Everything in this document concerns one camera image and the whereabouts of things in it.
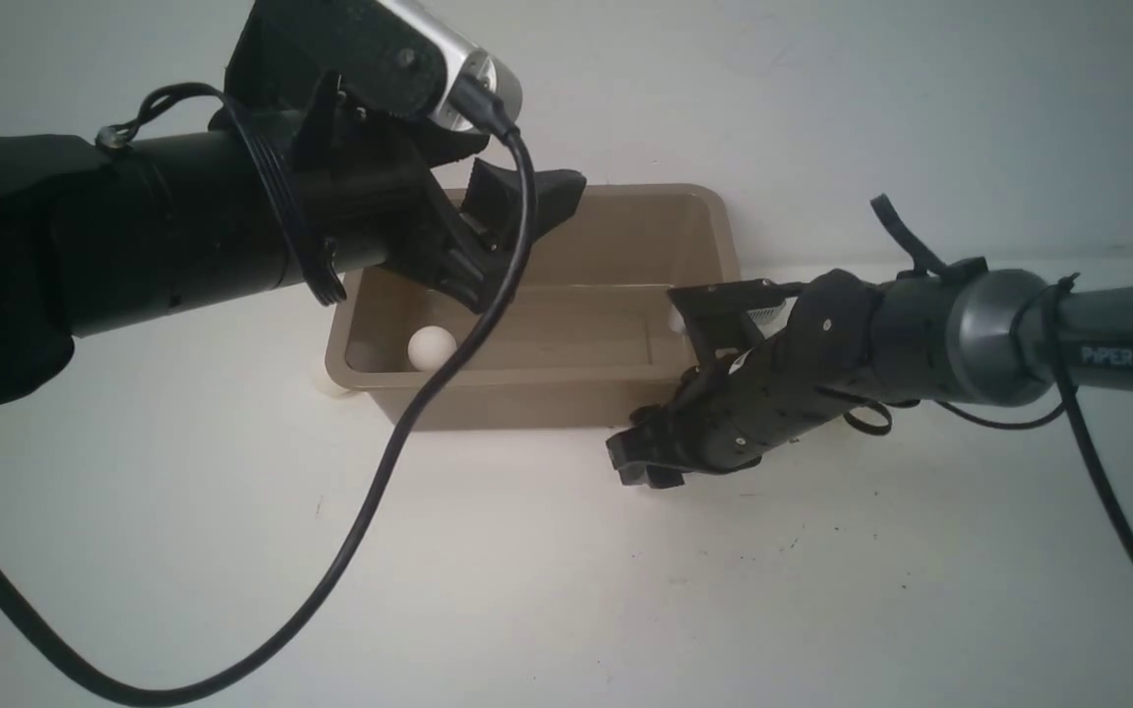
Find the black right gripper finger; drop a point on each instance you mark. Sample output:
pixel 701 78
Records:
pixel 648 456

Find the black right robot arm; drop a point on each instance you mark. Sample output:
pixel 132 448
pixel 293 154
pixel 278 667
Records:
pixel 965 333

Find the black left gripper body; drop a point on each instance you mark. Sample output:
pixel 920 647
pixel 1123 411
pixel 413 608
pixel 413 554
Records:
pixel 369 199

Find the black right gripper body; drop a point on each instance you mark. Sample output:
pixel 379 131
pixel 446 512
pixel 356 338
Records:
pixel 727 416

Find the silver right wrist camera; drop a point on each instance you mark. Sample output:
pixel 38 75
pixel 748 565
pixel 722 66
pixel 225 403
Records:
pixel 729 316

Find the tan plastic storage bin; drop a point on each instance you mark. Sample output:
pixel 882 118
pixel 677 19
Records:
pixel 587 339

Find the white ball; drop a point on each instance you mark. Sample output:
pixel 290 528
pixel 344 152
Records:
pixel 324 383
pixel 430 348

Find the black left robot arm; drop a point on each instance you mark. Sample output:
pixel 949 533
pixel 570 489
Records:
pixel 120 232

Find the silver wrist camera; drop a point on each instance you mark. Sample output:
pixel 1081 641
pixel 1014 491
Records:
pixel 395 57
pixel 729 316

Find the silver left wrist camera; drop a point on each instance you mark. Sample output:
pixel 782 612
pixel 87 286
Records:
pixel 395 57

